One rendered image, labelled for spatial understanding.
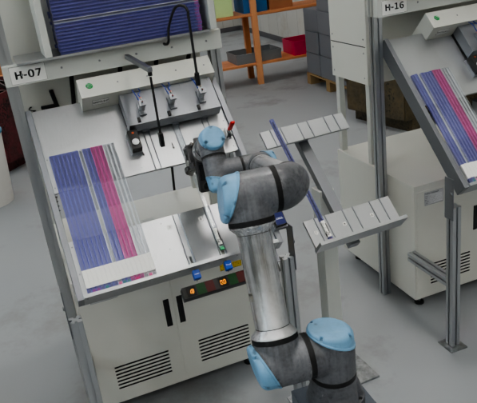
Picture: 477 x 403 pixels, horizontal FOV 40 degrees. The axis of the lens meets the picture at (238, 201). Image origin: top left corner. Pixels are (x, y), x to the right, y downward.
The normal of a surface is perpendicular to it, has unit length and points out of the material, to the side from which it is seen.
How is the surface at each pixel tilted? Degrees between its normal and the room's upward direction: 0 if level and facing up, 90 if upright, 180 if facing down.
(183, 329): 90
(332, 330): 7
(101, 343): 90
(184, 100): 44
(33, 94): 90
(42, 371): 0
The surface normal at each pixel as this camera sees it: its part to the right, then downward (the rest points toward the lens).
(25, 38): 0.36, 0.32
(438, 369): -0.12, -0.91
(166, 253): 0.17, -0.44
